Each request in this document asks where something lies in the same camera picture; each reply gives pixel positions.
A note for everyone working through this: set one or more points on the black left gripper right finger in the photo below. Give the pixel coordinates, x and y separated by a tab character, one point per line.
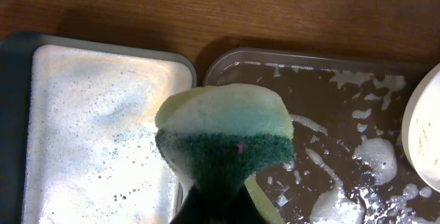
243	210

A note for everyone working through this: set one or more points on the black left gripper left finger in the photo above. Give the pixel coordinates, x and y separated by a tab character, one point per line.
195	209

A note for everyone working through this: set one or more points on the green yellow sponge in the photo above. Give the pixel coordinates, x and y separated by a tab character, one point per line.
216	137

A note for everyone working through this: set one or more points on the dark brown plastic tray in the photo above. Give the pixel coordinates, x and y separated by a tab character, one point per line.
349	164

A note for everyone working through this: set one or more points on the grey tray with soapy water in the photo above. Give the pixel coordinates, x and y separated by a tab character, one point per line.
78	131

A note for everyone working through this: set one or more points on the white plate at tray corner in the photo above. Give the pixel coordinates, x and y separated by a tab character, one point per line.
420	129

